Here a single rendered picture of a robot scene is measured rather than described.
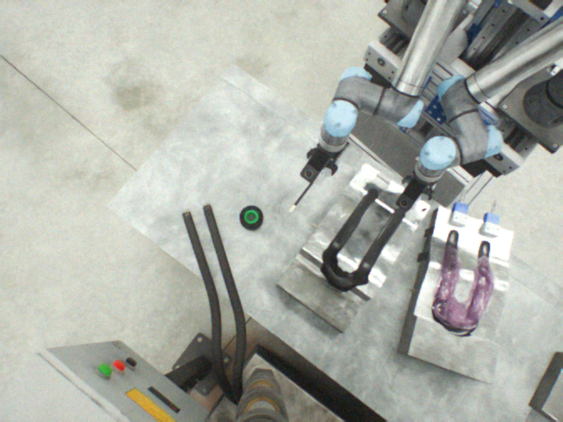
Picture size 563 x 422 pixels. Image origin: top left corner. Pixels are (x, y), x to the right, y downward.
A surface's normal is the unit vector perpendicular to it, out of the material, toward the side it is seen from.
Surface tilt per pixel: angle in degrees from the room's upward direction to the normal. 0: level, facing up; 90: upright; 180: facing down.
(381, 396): 0
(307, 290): 0
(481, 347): 0
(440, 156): 12
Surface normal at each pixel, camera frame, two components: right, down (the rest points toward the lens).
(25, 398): 0.04, -0.25
